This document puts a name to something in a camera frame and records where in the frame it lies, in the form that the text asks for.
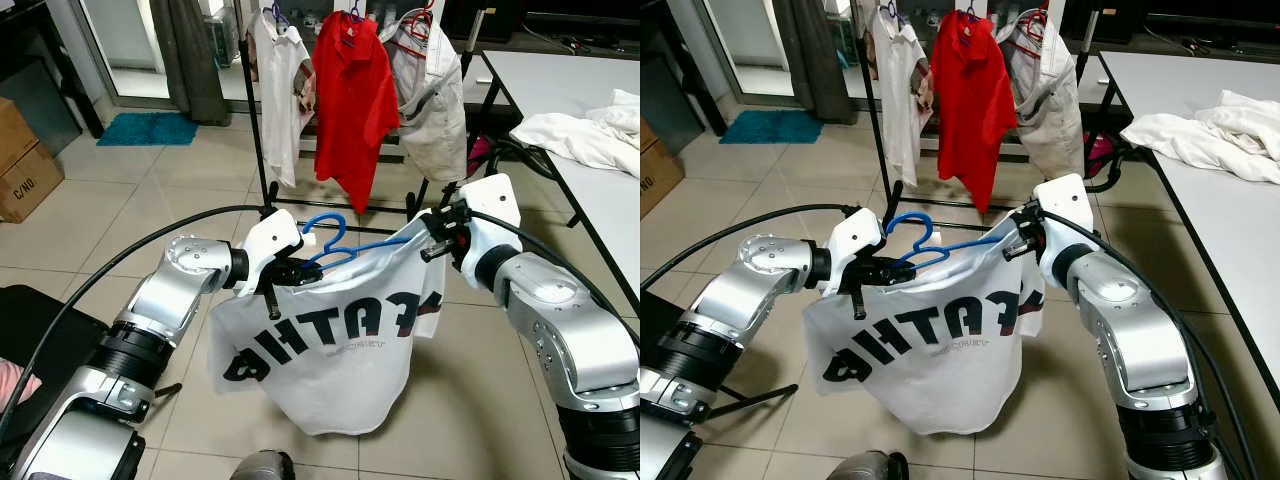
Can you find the blue plastic hanger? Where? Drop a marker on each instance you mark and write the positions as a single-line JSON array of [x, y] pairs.
[[908, 215], [325, 215]]

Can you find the white shirt with black letters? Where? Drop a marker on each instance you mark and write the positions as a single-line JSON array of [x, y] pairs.
[[330, 370], [930, 380]]

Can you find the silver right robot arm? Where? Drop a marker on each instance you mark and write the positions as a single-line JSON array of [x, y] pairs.
[[570, 330], [1140, 340]]

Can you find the red plastic hanger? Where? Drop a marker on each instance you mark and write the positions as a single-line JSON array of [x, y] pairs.
[[428, 18], [1040, 18]]

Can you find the purple plastic hanger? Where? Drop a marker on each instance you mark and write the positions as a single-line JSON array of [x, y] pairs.
[[278, 15], [895, 13]]

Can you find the magenta bag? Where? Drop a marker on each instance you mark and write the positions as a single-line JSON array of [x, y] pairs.
[[1107, 155], [482, 155]]

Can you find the beige jacket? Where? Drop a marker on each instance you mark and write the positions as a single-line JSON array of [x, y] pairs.
[[435, 110], [1050, 110]]

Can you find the red polo shirt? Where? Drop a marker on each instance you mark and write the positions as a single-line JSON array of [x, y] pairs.
[[355, 110], [972, 110]]

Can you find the large cream white garment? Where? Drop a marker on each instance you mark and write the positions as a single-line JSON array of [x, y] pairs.
[[1180, 140], [565, 135]]

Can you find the black clothes rack silver rod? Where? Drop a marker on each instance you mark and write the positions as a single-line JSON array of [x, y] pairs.
[[876, 100], [252, 100]]

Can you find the teal floor mat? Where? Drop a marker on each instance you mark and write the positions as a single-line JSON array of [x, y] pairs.
[[145, 130], [760, 126]]

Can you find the white polo shirt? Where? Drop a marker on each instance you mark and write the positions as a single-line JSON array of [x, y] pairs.
[[900, 90], [280, 90]]

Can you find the white table black legs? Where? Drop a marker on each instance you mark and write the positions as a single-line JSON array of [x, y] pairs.
[[1180, 80], [560, 80]]

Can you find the grey robot foot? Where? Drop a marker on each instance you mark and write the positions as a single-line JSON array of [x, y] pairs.
[[865, 468], [262, 468]]

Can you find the crumpled white garment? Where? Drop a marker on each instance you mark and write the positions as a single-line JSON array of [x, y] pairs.
[[1245, 115], [620, 110]]

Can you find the cardboard box printed C/NO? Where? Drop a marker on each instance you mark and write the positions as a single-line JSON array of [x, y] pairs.
[[658, 185], [28, 185]]

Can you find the grey curtain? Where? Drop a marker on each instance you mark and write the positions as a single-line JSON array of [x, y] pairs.
[[812, 60], [190, 60]]

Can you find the grey panel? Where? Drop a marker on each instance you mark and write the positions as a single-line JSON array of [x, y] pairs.
[[668, 100], [40, 105]]

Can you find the glass balcony door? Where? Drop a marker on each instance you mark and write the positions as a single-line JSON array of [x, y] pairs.
[[130, 45], [745, 45]]

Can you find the black desk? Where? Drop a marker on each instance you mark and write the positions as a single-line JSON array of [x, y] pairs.
[[20, 30], [655, 25]]

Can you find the person in pink clothing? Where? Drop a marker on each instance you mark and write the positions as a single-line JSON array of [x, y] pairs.
[[12, 385]]

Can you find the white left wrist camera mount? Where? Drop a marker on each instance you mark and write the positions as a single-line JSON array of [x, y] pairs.
[[858, 238], [270, 240]]

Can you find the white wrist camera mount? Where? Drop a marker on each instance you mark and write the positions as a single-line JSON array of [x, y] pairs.
[[270, 240], [495, 205], [1065, 205], [858, 238]]

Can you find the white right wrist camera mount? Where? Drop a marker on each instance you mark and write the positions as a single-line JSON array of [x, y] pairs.
[[495, 205], [1065, 205]]

